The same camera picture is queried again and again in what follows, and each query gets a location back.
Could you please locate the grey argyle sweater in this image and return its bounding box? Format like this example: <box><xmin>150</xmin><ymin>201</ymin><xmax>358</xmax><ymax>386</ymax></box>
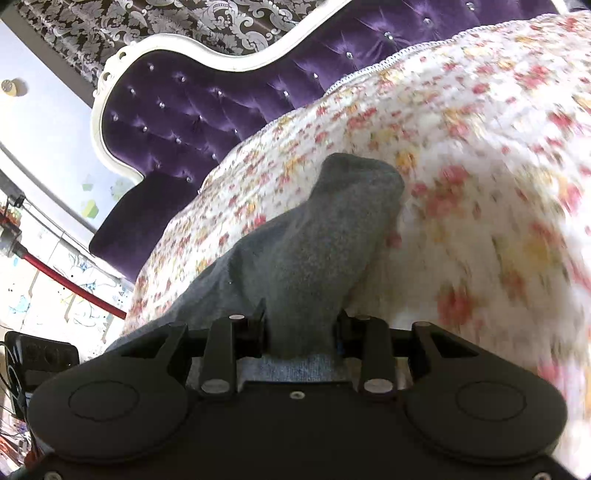
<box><xmin>113</xmin><ymin>153</ymin><xmax>404</xmax><ymax>382</ymax></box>

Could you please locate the red vacuum tube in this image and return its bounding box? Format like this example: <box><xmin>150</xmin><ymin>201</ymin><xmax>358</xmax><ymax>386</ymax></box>
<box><xmin>0</xmin><ymin>221</ymin><xmax>129</xmax><ymax>321</ymax></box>

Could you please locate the black power strip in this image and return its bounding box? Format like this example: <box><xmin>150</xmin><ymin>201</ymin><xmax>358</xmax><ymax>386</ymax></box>
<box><xmin>3</xmin><ymin>331</ymin><xmax>80</xmax><ymax>421</ymax></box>

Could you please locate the purple tufted headboard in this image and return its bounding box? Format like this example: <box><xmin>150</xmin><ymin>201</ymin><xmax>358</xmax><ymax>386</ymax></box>
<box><xmin>89</xmin><ymin>1</ymin><xmax>566</xmax><ymax>280</ymax></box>

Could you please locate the floral bedspread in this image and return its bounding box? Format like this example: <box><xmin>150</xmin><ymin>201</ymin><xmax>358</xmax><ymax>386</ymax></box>
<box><xmin>125</xmin><ymin>11</ymin><xmax>590</xmax><ymax>477</ymax></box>

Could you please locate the brown damask curtain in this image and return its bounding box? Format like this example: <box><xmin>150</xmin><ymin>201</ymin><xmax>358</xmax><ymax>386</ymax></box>
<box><xmin>16</xmin><ymin>0</ymin><xmax>322</xmax><ymax>84</ymax></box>

